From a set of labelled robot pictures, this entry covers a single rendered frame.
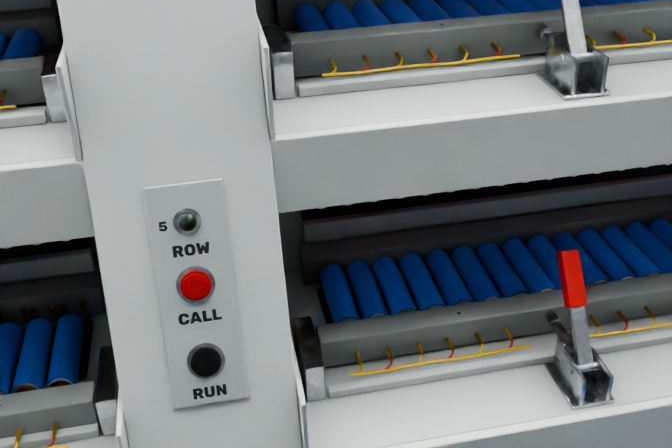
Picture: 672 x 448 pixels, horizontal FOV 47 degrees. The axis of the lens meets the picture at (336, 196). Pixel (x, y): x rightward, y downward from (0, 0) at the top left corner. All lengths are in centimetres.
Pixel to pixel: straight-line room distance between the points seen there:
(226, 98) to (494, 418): 25
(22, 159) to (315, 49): 18
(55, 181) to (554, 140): 27
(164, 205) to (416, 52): 18
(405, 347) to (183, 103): 23
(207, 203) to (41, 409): 17
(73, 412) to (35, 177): 16
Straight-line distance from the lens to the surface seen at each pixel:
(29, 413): 50
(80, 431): 50
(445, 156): 43
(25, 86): 48
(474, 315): 53
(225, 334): 42
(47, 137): 44
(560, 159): 46
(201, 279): 41
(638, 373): 55
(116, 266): 42
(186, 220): 40
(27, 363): 54
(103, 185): 41
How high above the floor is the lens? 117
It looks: 12 degrees down
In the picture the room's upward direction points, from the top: 5 degrees counter-clockwise
